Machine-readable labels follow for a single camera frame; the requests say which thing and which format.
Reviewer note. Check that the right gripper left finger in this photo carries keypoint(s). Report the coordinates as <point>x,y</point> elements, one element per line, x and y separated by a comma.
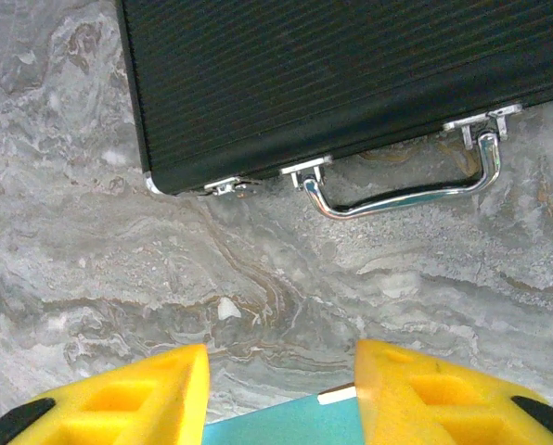
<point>119,403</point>

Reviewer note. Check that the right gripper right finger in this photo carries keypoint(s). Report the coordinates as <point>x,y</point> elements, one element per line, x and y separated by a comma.
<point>443,403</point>

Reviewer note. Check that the white and blue paper box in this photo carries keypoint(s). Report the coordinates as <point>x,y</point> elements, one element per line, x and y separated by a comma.
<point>281,422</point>

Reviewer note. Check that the black ribbed carrying case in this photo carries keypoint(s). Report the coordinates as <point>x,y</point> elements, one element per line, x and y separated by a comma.
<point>327,79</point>

